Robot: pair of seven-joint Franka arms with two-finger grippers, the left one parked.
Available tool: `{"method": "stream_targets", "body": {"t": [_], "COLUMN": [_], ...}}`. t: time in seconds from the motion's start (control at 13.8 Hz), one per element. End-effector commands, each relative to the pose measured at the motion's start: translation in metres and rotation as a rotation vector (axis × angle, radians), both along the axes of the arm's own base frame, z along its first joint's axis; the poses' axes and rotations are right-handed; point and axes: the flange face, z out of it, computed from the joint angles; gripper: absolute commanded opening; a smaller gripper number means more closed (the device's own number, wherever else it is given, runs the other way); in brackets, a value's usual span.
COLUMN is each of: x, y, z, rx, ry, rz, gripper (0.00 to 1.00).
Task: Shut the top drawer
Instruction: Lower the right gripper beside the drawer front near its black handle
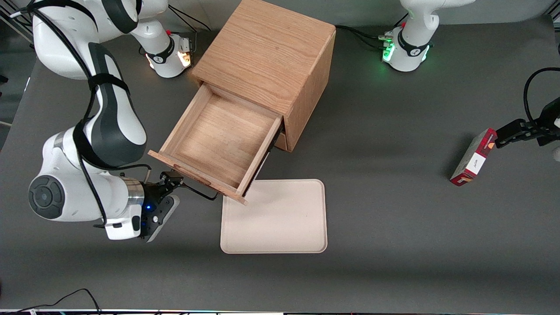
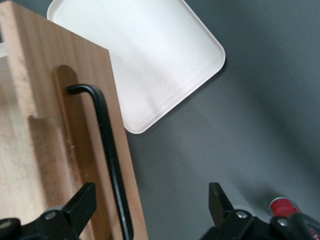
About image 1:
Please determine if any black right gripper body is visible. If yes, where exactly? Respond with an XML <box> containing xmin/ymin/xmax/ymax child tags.
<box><xmin>140</xmin><ymin>181</ymin><xmax>174</xmax><ymax>239</ymax></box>

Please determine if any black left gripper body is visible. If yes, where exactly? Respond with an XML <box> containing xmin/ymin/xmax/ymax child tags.
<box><xmin>524</xmin><ymin>97</ymin><xmax>560</xmax><ymax>147</ymax></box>

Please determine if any long black metal drawer handle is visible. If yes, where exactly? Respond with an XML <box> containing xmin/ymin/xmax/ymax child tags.
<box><xmin>180</xmin><ymin>182</ymin><xmax>218</xmax><ymax>201</ymax></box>

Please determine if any wooden drawer with notched front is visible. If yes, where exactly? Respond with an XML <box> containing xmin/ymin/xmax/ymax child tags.
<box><xmin>148</xmin><ymin>83</ymin><xmax>284</xmax><ymax>206</ymax></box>

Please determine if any wooden drawer cabinet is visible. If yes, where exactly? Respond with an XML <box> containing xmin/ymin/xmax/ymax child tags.
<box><xmin>191</xmin><ymin>0</ymin><xmax>336</xmax><ymax>152</ymax></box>

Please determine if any red and white carton box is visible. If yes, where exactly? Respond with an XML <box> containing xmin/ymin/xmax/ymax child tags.
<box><xmin>450</xmin><ymin>128</ymin><xmax>498</xmax><ymax>187</ymax></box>

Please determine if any beige plastic tray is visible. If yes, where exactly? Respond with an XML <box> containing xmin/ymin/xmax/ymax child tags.
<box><xmin>220</xmin><ymin>178</ymin><xmax>328</xmax><ymax>254</ymax></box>

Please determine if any black looped gripper cable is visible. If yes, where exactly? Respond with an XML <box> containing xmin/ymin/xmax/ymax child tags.
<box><xmin>523</xmin><ymin>67</ymin><xmax>560</xmax><ymax>123</ymax></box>

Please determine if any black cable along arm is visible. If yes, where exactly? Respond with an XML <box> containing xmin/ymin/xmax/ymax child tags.
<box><xmin>11</xmin><ymin>0</ymin><xmax>151</xmax><ymax>228</ymax></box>

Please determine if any thin black table cable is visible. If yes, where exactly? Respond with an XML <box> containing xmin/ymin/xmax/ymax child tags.
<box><xmin>13</xmin><ymin>288</ymin><xmax>102</xmax><ymax>315</ymax></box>

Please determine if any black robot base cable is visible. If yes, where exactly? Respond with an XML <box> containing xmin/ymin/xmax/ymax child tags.
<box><xmin>168</xmin><ymin>6</ymin><xmax>211</xmax><ymax>32</ymax></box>
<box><xmin>336</xmin><ymin>25</ymin><xmax>388</xmax><ymax>49</ymax></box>

